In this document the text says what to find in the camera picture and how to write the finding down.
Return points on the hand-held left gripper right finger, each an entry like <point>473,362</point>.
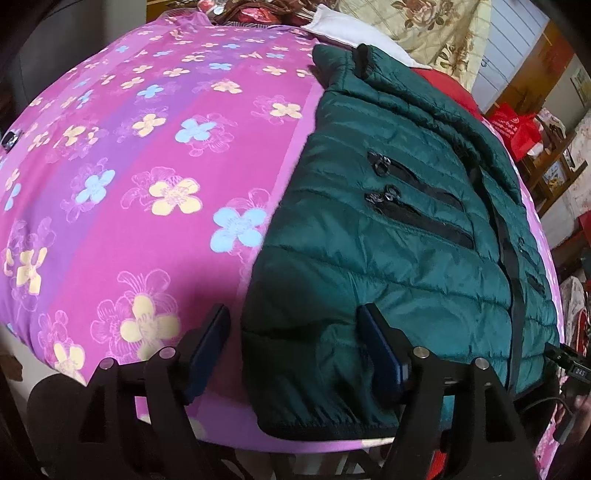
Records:
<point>381,355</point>

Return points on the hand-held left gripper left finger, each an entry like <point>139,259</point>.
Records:
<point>207,355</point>

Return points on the dark green puffer jacket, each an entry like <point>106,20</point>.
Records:
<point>392,240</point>

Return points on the white purple floral cloth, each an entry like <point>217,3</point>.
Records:
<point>577,295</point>

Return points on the pink floral bed sheet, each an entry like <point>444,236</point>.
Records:
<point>138,184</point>

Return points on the brown wooden rack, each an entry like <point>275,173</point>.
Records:
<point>545,170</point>

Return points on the colourful printed box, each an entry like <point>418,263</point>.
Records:
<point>556,168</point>

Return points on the red shopping bag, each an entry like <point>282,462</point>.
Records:
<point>512,129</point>

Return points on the red cloth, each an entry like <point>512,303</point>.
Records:
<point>452,92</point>

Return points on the small black object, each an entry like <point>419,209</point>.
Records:
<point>11,139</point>

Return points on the white slatted panel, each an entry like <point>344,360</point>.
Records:
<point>508,55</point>

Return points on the white pillow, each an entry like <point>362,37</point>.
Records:
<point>360,32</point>

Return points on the cream floral quilt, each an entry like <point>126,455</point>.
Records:
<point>429,27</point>

